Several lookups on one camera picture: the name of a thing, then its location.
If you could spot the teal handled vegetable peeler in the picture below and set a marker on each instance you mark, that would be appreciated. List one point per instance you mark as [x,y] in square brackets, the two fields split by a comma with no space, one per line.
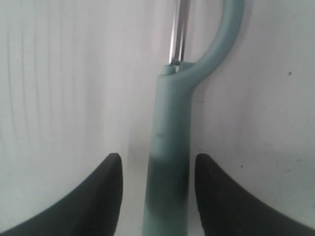
[167,186]

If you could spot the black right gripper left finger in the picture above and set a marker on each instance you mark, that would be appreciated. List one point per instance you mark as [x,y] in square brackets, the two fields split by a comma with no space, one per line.
[91,209]

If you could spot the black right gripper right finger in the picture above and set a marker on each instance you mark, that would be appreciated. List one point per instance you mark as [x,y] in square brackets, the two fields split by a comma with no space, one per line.
[227,209]

